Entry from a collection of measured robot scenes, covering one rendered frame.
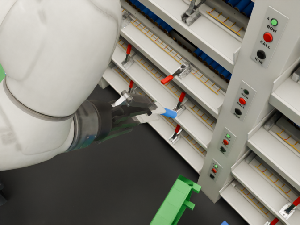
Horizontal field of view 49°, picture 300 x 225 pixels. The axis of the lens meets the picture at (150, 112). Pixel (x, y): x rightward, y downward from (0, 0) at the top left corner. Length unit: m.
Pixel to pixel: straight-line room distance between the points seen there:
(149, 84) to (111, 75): 0.32
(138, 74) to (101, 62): 0.79
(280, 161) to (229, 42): 0.31
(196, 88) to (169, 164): 0.50
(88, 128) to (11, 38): 0.21
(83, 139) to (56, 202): 0.80
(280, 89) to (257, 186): 0.39
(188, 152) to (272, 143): 0.45
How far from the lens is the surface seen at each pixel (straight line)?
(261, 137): 0.86
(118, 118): 0.62
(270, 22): 0.61
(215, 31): 0.78
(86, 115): 0.54
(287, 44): 0.62
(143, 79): 1.17
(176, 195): 1.08
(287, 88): 0.71
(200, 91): 0.91
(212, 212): 1.29
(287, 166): 0.85
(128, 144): 1.38
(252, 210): 1.19
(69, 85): 0.40
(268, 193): 1.02
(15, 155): 0.46
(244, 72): 0.72
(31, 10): 0.39
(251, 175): 1.02
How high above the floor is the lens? 1.21
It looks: 57 degrees down
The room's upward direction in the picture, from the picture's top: straight up
